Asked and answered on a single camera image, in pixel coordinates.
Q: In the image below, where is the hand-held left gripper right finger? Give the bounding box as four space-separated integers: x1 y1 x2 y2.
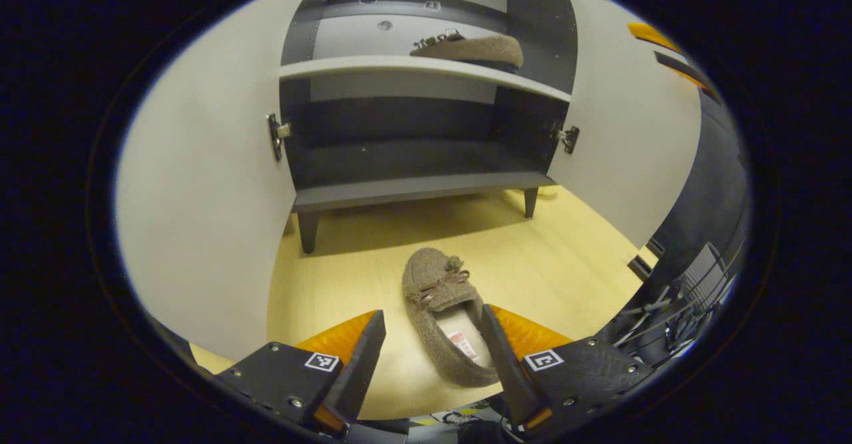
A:
481 304 658 436

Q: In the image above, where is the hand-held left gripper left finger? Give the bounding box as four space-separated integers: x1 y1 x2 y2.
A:
212 310 388 433

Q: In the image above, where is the white shoe cabinet door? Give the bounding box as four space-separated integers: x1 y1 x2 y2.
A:
546 0 704 250
114 0 333 363

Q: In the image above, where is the brown fuzzy shoe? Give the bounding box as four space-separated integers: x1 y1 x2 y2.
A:
402 248 500 388
409 30 525 72

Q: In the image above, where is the white shoe cabinet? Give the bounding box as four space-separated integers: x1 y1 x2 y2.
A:
278 0 580 255

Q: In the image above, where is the dark quilted cloth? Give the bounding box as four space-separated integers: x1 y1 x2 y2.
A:
649 91 751 285

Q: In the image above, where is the grey metal frame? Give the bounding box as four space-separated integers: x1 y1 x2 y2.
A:
612 241 736 365

